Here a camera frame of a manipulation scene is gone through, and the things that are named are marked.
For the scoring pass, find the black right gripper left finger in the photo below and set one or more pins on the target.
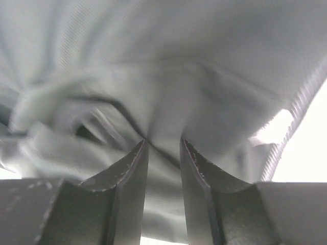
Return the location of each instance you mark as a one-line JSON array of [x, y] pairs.
[[104, 209]]

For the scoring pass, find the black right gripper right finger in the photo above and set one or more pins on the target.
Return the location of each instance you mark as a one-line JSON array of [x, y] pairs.
[[222, 209]]

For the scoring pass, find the grey t shirt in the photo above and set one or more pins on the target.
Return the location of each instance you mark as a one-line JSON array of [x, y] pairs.
[[82, 82]]

